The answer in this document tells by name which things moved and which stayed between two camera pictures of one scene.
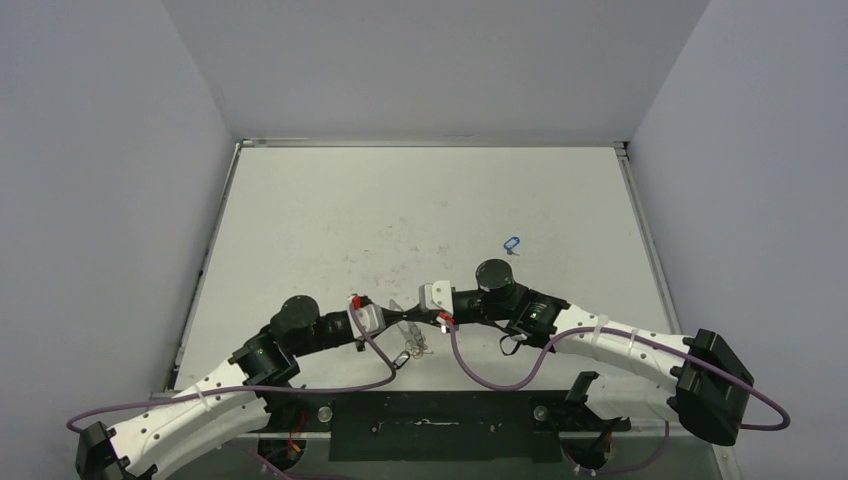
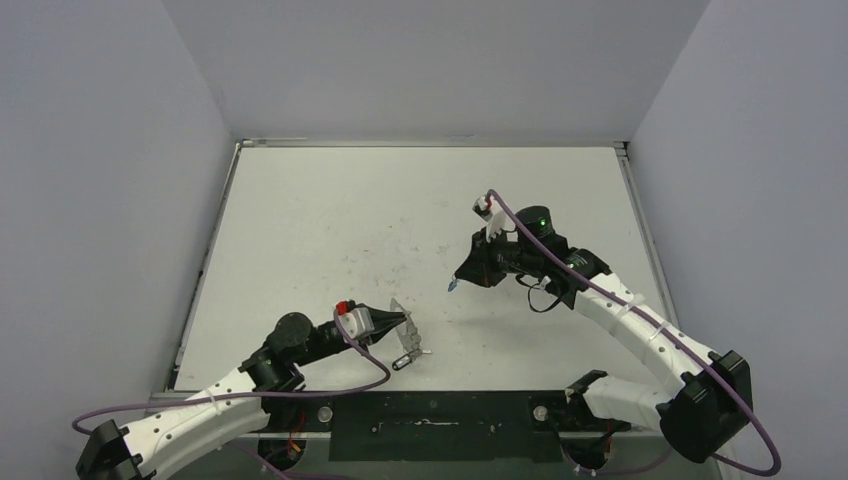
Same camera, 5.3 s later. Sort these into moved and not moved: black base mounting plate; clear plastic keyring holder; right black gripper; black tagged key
Moved: right black gripper
Not moved: black base mounting plate; black tagged key; clear plastic keyring holder
